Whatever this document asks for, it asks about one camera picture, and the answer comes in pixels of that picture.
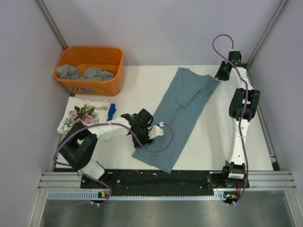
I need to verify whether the orange plastic laundry basket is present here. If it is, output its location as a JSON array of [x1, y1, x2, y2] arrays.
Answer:
[[53, 46, 125, 96]]

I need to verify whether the grey t shirt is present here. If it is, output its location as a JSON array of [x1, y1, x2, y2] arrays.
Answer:
[[55, 63, 114, 82]]

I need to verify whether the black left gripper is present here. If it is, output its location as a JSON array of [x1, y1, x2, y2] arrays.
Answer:
[[131, 123, 153, 148]]

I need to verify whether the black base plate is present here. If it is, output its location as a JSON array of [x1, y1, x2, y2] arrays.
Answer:
[[80, 168, 250, 196]]

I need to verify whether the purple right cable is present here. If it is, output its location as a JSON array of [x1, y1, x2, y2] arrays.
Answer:
[[212, 34, 249, 205]]

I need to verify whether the light blue cable duct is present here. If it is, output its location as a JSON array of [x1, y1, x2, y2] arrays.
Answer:
[[48, 191, 237, 201]]

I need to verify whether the teal blue t shirt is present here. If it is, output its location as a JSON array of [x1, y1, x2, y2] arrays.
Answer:
[[132, 68, 220, 173]]

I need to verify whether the white floral folded t shirt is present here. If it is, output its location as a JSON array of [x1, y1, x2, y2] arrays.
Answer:
[[57, 97, 116, 135]]

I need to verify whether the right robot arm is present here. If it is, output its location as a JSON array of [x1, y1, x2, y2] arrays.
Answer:
[[215, 50, 260, 187]]

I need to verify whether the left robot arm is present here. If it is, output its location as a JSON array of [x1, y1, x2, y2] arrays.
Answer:
[[57, 109, 153, 188]]

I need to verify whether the aluminium frame rail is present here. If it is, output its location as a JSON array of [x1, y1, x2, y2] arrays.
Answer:
[[38, 170, 296, 191]]

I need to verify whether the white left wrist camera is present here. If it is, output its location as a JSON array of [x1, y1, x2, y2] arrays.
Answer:
[[148, 122, 164, 139]]

